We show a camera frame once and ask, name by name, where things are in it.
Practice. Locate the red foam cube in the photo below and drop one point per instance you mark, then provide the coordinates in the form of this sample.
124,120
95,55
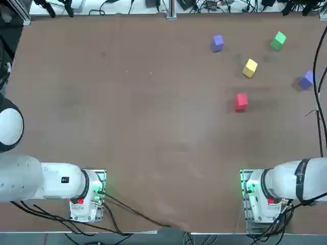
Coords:
241,102

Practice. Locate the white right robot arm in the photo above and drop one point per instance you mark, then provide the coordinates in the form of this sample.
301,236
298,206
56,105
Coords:
281,178

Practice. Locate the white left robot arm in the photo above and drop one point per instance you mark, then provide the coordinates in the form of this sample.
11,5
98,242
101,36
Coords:
56,181

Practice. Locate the purple foam cube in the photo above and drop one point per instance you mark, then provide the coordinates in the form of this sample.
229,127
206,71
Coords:
306,80
217,43

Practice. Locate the yellow foam cube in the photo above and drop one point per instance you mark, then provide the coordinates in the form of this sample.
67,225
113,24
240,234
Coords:
250,67

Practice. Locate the green foam cube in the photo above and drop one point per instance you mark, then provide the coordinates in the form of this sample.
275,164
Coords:
278,40

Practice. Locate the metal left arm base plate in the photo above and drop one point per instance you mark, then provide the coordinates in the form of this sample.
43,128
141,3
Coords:
102,176

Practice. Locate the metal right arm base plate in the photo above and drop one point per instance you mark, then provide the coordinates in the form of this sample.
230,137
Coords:
243,176

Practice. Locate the aluminium frame post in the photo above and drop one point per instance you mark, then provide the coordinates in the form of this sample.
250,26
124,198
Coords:
171,10

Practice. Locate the aluminium corner post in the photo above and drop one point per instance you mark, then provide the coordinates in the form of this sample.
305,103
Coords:
24,15
324,14

